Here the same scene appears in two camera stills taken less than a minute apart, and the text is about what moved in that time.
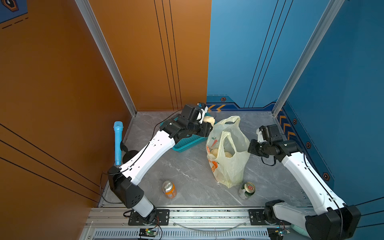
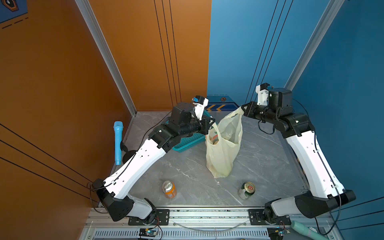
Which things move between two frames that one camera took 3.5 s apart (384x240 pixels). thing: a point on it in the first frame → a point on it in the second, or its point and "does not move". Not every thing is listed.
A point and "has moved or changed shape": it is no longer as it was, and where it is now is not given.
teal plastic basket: (188, 141) does not move
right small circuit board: (275, 233) does not move
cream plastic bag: (228, 149) has moved or changed shape
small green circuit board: (146, 232) does not move
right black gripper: (251, 147) → (253, 106)
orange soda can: (169, 188) does not move
